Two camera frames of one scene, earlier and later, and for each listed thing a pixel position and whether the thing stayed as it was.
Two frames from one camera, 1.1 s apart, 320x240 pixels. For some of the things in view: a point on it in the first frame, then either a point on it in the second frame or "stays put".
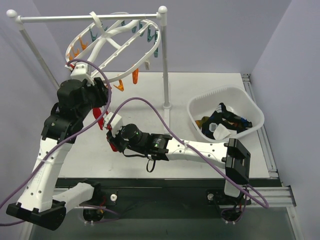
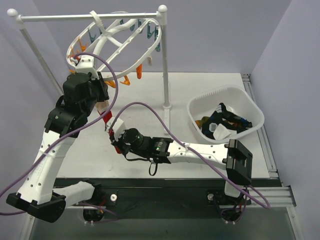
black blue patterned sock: [237, 122] stays put
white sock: [221, 132] stays put
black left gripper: [101, 88] stays put
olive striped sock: [204, 119] stays put
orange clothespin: [120, 86] -> [126, 81]
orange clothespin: [135, 74] -> [139, 70]
